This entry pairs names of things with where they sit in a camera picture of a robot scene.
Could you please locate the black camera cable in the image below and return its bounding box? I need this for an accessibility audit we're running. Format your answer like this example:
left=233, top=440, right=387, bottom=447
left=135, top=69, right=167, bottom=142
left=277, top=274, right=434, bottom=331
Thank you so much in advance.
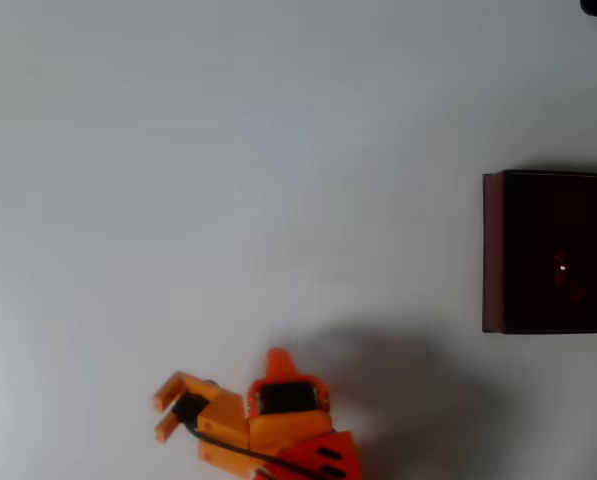
left=185, top=422, right=352, bottom=480

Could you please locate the dark red open box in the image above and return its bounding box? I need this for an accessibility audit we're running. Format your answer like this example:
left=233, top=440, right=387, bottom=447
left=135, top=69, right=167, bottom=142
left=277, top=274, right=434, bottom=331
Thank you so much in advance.
left=481, top=169, right=597, bottom=335

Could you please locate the light orange camera mount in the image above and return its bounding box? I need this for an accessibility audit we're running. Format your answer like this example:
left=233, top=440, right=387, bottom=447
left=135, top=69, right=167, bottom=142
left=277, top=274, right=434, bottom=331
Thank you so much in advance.
left=152, top=369, right=335, bottom=480

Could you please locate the black camera module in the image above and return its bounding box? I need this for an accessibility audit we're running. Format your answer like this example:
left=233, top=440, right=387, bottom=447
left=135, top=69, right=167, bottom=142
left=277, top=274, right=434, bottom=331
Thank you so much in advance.
left=171, top=392, right=210, bottom=427

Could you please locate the small red toy piece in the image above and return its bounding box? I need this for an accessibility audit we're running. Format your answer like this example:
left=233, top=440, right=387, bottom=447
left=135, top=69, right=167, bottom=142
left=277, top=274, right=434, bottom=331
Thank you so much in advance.
left=549, top=248, right=590, bottom=304

